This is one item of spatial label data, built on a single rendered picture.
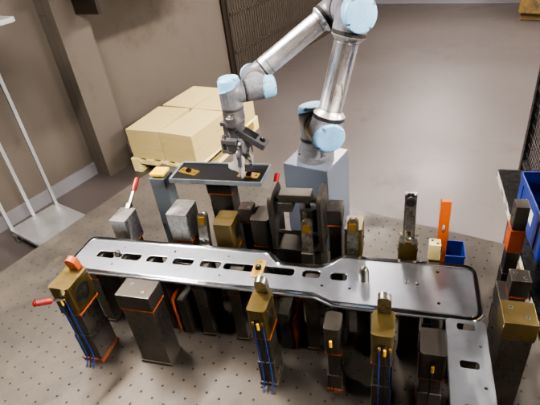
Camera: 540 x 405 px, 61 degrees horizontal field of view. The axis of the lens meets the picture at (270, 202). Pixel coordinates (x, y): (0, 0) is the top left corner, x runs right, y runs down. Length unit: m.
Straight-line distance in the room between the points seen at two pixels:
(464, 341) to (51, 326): 1.51
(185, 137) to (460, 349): 3.11
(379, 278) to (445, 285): 0.19
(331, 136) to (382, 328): 0.71
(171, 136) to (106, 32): 1.20
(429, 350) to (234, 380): 0.65
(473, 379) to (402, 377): 0.39
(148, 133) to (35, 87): 0.95
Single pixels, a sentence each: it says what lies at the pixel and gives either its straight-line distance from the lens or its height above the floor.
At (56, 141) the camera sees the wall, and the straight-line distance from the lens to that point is 4.44.
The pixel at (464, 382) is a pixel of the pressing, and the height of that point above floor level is 1.00.
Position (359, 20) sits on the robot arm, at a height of 1.65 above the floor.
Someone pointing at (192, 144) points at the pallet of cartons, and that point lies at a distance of 3.96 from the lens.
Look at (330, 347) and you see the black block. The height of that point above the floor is 0.93.
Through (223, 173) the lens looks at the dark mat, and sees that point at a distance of 1.74.
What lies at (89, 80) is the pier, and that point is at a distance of 4.34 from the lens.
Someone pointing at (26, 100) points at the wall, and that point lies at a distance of 4.26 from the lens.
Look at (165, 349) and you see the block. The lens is 1.65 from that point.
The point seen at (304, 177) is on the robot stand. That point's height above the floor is 1.05.
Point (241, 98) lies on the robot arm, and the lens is 1.55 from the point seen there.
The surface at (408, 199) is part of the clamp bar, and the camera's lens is 1.41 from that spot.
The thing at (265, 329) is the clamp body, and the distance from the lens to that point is 1.37.
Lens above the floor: 2.00
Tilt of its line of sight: 33 degrees down
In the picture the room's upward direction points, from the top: 8 degrees counter-clockwise
